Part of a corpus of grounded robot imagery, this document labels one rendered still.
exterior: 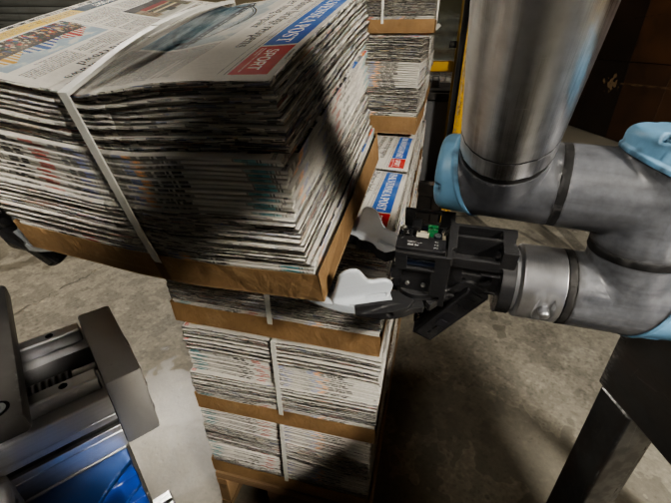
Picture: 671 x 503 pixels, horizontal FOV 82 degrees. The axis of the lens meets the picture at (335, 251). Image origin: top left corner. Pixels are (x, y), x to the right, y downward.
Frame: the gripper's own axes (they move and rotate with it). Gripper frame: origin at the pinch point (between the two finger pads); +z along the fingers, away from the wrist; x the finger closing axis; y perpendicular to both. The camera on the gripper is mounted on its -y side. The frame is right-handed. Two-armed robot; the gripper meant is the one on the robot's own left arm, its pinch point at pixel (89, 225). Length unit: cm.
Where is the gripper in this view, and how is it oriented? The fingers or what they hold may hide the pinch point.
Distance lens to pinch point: 64.9
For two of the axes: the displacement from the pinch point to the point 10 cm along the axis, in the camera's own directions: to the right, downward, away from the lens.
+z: 9.6, 1.4, -2.3
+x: 2.6, -6.9, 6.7
